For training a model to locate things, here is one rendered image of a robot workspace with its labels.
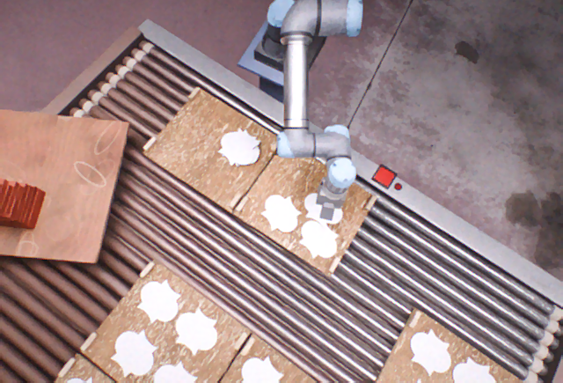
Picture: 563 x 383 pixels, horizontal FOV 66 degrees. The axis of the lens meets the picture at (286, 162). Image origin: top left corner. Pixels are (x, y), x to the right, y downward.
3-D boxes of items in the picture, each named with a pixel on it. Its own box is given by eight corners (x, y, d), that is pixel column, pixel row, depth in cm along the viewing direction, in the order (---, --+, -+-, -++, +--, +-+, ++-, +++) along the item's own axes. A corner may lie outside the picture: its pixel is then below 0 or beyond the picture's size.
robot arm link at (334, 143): (314, 122, 129) (317, 157, 125) (351, 122, 130) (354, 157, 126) (310, 134, 136) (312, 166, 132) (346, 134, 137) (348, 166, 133)
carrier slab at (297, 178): (285, 142, 171) (285, 141, 169) (376, 198, 165) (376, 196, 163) (233, 214, 159) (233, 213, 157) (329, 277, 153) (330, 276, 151)
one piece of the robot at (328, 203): (316, 206, 131) (310, 219, 146) (345, 212, 131) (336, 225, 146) (323, 170, 136) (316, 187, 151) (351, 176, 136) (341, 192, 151)
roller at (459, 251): (147, 44, 188) (144, 37, 184) (562, 313, 158) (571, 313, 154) (139, 52, 187) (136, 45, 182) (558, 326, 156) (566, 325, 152)
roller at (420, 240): (139, 51, 187) (136, 45, 182) (558, 326, 156) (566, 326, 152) (131, 59, 185) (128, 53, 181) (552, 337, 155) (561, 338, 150)
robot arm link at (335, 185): (356, 154, 124) (359, 182, 121) (348, 168, 135) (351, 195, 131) (329, 154, 124) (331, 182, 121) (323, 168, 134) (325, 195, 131)
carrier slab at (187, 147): (200, 89, 177) (199, 87, 175) (283, 142, 171) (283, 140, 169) (142, 154, 165) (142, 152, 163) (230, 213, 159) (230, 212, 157)
